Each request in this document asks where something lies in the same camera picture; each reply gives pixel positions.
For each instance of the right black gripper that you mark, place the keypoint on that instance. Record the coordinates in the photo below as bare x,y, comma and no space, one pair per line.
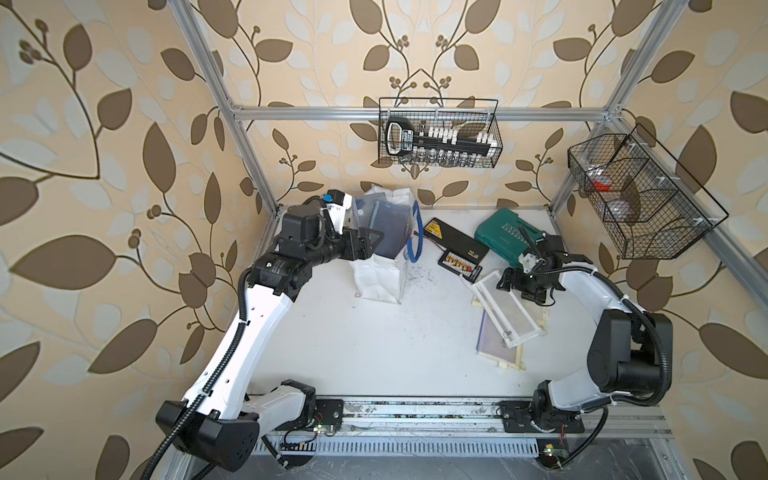
515,283

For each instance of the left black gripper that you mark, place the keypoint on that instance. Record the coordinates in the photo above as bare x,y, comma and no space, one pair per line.
361,251

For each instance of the white mesh pencil pouch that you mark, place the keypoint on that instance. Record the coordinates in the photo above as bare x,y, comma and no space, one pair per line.
510,314

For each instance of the white canvas tote bag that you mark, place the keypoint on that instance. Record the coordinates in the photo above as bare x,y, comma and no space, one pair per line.
378,278

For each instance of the purple pouch cream edge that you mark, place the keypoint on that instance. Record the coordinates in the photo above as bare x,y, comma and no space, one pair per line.
490,345

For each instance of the grey blue mesh pouch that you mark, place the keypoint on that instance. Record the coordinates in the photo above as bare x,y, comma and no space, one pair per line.
394,222

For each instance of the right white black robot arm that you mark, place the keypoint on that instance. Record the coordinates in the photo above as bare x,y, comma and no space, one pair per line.
628,361

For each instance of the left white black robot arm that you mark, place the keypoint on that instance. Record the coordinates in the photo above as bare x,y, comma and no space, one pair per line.
214,422

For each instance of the green plastic tool case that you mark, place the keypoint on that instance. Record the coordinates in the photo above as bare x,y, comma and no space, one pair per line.
501,233

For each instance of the black yellow tool case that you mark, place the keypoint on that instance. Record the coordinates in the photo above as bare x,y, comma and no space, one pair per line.
455,241

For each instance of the red object in basket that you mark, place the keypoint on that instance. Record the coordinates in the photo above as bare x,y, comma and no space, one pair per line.
598,180

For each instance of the black socket tool set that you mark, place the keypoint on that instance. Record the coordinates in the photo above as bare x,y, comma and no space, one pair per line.
403,138

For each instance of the right wire basket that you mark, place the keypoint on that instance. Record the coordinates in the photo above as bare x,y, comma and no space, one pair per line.
657,208

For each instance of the wire basket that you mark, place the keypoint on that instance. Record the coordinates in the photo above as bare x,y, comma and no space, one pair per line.
470,116
657,208

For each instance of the back wire basket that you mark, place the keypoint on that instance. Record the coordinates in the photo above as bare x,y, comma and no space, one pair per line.
470,116

